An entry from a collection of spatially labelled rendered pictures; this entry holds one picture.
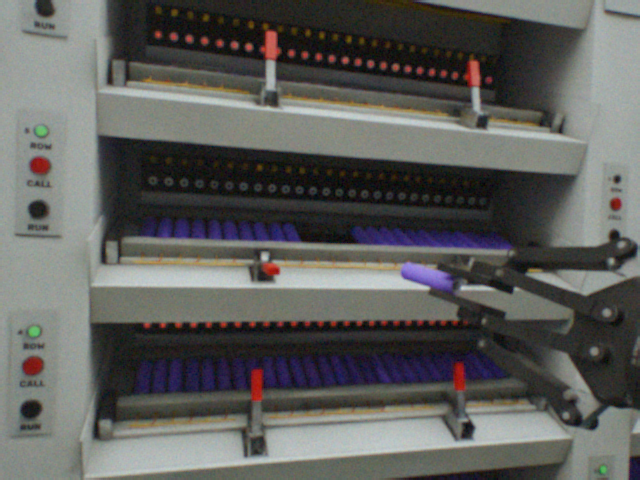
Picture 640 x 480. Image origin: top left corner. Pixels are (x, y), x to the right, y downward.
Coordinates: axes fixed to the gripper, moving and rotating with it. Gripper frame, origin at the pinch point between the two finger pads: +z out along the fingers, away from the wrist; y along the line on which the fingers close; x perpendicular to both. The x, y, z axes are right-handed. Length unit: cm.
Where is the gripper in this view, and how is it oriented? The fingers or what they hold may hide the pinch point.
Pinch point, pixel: (468, 290)
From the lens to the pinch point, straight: 46.2
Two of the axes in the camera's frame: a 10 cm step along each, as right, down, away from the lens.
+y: -3.2, 9.5, -0.2
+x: 8.6, 3.0, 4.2
